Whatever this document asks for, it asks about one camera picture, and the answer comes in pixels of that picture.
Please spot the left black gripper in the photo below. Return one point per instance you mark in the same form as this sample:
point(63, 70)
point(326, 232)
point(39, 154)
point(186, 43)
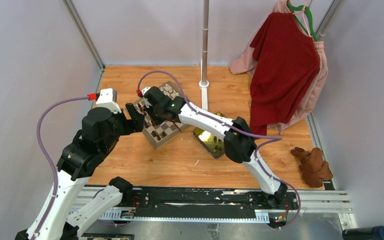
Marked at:
point(136, 123)

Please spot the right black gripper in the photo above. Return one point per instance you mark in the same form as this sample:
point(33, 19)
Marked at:
point(156, 121)

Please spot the gold metal tray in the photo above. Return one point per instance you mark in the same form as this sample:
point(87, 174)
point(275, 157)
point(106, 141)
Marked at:
point(211, 143)

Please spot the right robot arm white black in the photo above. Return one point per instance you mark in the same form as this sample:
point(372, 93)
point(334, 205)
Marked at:
point(235, 134)

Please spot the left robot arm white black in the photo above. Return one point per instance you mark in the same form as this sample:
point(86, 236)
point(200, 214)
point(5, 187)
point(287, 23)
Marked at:
point(76, 165)

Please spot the white stand base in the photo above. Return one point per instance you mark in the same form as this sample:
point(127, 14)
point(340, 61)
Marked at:
point(204, 96)

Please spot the pink garment on hanger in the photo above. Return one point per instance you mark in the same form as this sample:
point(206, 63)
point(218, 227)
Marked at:
point(246, 64)

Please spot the grey metal stand pole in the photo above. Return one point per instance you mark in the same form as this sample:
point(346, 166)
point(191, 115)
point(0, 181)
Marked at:
point(205, 33)

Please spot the red shirt on hanger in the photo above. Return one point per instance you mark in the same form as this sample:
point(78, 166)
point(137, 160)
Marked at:
point(287, 63)

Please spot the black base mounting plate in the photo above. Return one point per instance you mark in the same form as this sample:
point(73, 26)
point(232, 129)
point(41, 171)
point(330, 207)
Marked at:
point(202, 203)

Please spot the brown crumpled cloth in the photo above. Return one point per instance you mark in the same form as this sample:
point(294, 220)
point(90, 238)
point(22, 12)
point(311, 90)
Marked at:
point(314, 169)

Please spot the green clothes hanger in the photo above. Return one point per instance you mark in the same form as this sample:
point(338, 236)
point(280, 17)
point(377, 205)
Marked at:
point(304, 18)

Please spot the dark blue bottle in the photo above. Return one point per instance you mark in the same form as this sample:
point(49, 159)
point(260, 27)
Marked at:
point(367, 233)

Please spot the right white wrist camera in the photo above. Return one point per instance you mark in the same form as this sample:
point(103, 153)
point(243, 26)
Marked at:
point(142, 94)

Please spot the aluminium rail frame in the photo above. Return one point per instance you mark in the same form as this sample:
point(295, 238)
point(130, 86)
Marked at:
point(321, 203)

